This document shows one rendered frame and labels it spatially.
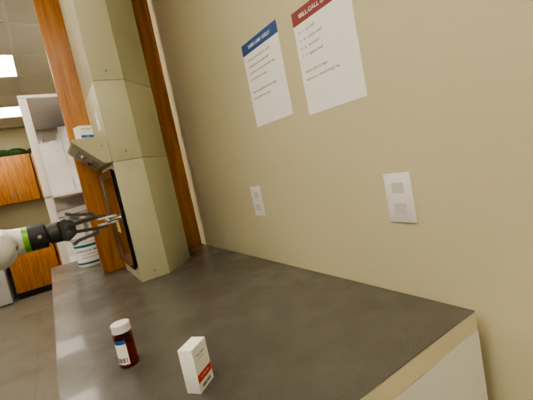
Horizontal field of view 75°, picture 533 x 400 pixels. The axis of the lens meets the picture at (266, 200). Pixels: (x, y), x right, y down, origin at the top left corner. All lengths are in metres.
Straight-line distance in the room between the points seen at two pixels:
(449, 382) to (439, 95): 0.53
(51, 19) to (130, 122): 0.67
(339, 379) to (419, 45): 0.63
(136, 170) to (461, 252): 1.12
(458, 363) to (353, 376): 0.23
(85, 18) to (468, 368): 1.54
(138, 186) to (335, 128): 0.81
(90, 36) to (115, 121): 0.31
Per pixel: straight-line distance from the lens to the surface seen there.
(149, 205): 1.44
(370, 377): 0.63
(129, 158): 1.43
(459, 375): 0.80
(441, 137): 0.77
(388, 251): 0.92
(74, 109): 1.82
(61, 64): 1.87
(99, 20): 1.56
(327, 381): 0.63
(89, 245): 2.10
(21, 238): 1.47
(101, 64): 1.50
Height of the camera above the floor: 1.30
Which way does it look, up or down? 6 degrees down
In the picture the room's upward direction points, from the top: 11 degrees counter-clockwise
